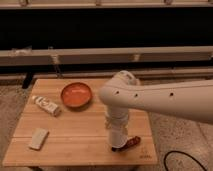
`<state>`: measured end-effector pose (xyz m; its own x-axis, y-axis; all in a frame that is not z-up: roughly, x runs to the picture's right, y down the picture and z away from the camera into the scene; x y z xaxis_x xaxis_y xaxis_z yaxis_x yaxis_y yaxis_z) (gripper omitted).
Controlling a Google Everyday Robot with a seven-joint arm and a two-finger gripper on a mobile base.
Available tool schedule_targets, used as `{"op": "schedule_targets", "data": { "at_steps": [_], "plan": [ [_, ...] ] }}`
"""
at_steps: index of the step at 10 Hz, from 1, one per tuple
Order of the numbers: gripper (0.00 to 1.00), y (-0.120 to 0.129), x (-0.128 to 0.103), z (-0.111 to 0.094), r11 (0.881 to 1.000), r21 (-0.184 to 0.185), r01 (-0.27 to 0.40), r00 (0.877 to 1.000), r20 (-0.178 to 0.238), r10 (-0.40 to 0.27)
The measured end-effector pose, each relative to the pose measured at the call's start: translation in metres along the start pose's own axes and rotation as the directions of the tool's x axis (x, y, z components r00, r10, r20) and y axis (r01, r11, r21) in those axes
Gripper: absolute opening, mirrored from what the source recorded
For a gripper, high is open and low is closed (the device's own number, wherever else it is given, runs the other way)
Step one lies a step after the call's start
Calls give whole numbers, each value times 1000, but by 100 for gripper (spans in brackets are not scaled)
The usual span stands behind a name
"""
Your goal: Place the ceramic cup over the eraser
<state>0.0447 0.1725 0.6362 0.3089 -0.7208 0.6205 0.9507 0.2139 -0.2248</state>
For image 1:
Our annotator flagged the red snack packet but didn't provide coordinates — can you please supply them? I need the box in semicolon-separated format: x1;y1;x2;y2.
122;136;141;150

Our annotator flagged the orange ceramic bowl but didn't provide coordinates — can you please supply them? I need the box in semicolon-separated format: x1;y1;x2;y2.
61;82;93;108

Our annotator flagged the black floor cable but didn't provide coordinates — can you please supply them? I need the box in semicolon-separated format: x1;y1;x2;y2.
163;150;209;171

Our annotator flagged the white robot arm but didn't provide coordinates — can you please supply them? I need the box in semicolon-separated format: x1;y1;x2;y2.
98;70;213;149

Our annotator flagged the grey horizontal metal rail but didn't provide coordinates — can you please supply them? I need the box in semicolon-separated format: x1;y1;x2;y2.
0;45;213;66

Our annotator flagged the white tube bottle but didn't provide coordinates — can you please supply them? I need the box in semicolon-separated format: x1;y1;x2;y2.
32;95;61;117

